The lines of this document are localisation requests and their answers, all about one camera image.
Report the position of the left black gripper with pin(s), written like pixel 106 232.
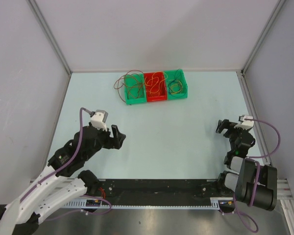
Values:
pixel 111 142

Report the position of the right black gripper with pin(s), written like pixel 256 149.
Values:
pixel 224 124

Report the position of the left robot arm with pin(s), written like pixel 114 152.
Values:
pixel 24 215

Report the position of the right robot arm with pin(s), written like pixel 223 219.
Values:
pixel 252 183

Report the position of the left green bin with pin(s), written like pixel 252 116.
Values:
pixel 134 89

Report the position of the green bin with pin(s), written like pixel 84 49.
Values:
pixel 177 87
pixel 134 89

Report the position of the red bin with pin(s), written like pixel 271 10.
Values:
pixel 156 89

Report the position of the right green bin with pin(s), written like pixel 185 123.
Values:
pixel 177 87

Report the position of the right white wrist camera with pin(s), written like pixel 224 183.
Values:
pixel 245 122

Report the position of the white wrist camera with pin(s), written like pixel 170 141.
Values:
pixel 98 119
pixel 245 122

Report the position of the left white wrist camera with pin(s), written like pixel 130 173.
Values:
pixel 98 119

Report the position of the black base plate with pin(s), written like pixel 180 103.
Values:
pixel 158 192

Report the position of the grey slotted cable duct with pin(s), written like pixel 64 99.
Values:
pixel 81 204

